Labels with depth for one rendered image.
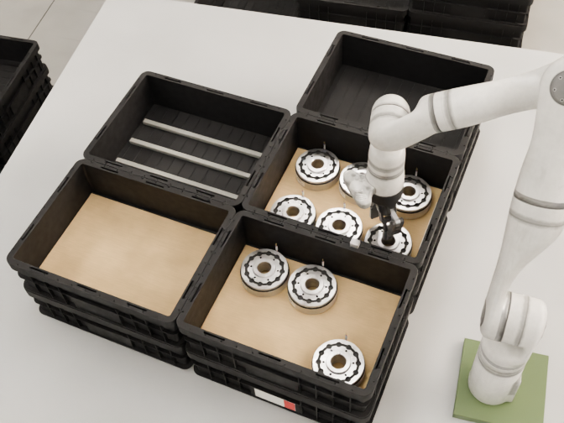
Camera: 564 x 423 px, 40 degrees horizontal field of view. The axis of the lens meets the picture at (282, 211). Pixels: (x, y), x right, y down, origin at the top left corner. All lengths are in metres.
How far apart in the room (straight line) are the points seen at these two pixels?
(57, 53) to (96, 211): 1.79
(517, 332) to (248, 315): 0.55
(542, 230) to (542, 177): 0.09
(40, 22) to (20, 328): 2.10
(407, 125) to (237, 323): 0.55
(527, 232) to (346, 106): 0.76
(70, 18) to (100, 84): 1.42
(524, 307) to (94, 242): 0.93
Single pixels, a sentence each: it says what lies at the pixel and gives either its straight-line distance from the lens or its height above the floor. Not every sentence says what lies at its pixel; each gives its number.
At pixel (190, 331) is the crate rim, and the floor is 0.93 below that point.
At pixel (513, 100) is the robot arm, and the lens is 1.37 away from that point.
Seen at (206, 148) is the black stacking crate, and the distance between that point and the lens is 1.90.
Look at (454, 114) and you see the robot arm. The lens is 1.35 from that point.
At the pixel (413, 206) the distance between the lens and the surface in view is 1.73.
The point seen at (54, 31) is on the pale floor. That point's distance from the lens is 3.67.
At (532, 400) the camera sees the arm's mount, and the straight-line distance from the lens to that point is 1.71.
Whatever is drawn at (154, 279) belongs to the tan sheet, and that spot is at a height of 0.83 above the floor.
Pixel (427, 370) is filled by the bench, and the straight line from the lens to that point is 1.72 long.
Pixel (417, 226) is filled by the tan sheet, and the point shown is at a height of 0.83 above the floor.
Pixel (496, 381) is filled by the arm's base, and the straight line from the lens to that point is 1.58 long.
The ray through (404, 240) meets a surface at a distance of 1.68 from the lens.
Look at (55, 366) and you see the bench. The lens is 1.81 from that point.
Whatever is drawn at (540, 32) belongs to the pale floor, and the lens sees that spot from 3.52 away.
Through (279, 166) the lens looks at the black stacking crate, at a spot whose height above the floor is 0.87.
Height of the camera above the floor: 2.25
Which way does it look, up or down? 54 degrees down
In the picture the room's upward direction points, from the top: 5 degrees counter-clockwise
